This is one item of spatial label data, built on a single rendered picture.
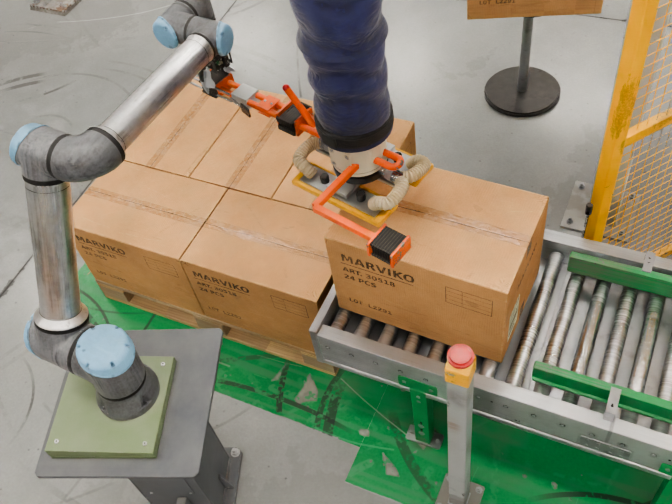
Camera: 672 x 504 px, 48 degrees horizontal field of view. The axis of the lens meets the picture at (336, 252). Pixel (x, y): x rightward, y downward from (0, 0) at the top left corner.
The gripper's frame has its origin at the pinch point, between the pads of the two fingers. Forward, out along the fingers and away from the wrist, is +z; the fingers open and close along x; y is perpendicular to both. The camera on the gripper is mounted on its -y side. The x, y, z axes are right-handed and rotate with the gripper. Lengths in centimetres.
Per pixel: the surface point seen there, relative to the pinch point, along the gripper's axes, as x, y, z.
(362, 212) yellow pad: -12, 70, 11
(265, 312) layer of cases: -27, 24, 85
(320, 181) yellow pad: -9, 51, 11
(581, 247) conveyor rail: 49, 115, 61
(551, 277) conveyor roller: 35, 111, 65
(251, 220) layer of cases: -5, 1, 66
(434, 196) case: 15, 77, 25
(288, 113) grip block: 0.0, 32.8, -1.6
